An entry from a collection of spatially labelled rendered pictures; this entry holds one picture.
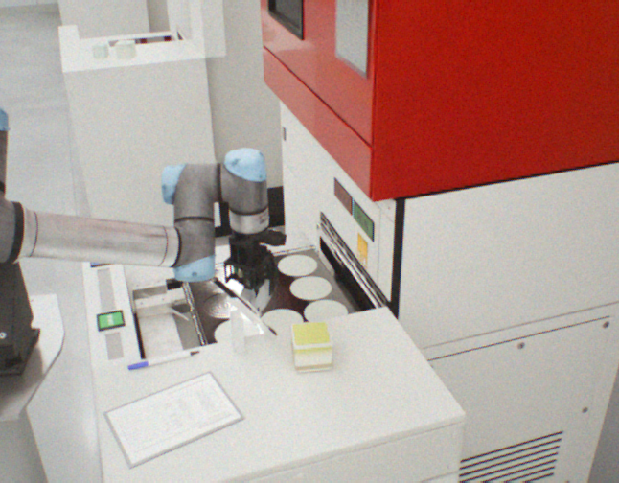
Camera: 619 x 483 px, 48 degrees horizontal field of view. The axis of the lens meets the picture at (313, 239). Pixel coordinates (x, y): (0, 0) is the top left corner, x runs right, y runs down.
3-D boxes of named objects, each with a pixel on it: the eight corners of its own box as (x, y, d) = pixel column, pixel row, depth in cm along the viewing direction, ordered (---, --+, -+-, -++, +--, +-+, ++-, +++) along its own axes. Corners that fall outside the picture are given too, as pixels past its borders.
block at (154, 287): (165, 286, 174) (163, 276, 173) (167, 293, 172) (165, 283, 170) (132, 292, 172) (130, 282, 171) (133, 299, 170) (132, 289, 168)
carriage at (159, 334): (166, 293, 177) (164, 284, 175) (192, 387, 147) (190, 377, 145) (133, 300, 174) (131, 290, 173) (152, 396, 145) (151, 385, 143)
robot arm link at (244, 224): (241, 195, 139) (278, 202, 136) (243, 215, 141) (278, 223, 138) (221, 211, 133) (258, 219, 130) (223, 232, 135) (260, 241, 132)
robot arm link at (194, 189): (160, 217, 125) (221, 215, 126) (159, 158, 128) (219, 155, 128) (167, 227, 133) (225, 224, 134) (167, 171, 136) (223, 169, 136)
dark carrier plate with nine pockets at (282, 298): (312, 250, 186) (312, 248, 185) (361, 324, 158) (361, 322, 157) (184, 274, 176) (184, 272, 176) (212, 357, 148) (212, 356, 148)
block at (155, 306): (170, 304, 168) (168, 293, 166) (171, 311, 165) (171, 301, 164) (136, 310, 166) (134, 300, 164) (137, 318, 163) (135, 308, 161)
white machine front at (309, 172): (290, 201, 226) (286, 80, 206) (396, 355, 160) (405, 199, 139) (282, 203, 226) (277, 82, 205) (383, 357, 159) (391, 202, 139)
